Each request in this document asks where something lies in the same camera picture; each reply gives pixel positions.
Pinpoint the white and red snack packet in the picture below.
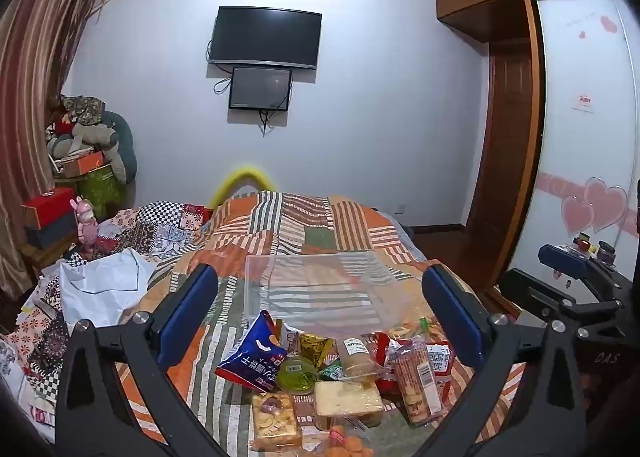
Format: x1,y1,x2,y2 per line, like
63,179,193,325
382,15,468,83
276,321,302,357

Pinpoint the clear biscuit tube pack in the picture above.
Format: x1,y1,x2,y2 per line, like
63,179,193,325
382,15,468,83
389,341,447,427

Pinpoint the checkered patchwork quilt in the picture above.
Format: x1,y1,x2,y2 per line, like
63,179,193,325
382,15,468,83
0,201,213,443

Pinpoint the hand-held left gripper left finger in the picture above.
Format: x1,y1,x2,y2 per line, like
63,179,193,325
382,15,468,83
55,263,221,457

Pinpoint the pale sponge cake pack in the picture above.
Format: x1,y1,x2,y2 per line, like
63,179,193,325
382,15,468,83
313,379,385,431

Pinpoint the black monitor cable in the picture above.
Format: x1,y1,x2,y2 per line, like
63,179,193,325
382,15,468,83
256,108,277,136

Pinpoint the wall television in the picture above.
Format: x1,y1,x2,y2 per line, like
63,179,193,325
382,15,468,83
208,6,323,70

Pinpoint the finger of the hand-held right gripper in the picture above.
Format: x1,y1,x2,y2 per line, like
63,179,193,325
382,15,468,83
538,243,626,299
499,268,621,335

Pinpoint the red box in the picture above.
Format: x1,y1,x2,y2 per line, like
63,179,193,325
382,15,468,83
20,187,77,231

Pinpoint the clear plastic container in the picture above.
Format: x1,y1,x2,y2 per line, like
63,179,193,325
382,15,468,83
244,251,437,331

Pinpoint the white cloth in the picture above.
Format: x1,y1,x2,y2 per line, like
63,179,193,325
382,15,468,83
59,247,157,329

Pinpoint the orange ball snack packet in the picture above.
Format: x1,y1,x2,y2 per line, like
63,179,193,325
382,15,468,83
319,424,382,457

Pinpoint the small wall monitor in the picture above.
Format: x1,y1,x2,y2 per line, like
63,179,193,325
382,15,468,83
228,65,294,112

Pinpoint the blue snack bag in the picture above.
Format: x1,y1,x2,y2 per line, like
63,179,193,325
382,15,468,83
215,310,289,394

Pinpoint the green snack packet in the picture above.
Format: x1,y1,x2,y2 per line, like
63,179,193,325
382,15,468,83
319,359,347,382

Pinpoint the nut topped bread pack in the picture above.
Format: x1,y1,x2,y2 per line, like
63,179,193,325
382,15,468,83
251,390,304,453

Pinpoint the brown wooden door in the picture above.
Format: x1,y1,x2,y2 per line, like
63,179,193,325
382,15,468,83
486,43,534,238

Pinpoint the green jelly cup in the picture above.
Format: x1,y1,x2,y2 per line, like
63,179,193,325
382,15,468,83
276,355,321,396

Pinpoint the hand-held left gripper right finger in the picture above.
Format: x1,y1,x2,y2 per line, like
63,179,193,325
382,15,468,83
421,263,589,457

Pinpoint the striped brown curtain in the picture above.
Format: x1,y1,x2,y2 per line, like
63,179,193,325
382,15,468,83
0,0,115,298

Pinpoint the dark grey box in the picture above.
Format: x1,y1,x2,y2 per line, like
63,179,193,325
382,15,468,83
24,211,82,251

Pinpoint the gold patterned snack packet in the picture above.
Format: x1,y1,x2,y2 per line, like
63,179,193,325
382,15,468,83
298,331,337,369

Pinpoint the dark patterned cloth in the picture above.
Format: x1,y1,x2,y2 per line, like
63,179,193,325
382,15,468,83
59,94,107,126

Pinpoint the grey blue cushion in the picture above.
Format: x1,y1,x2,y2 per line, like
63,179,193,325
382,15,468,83
99,109,139,186

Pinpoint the striped patchwork blanket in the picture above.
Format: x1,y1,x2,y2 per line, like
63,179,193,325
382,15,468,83
114,190,532,457

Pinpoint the wooden nightstand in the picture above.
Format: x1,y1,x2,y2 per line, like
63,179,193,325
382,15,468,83
19,241,68,283

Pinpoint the yellow hoop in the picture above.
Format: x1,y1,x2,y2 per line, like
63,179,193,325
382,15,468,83
208,165,276,210

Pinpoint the pink rabbit toy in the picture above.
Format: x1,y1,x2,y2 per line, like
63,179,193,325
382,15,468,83
69,195,99,259

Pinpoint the orange box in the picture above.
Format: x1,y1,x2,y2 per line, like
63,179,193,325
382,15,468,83
59,150,106,178

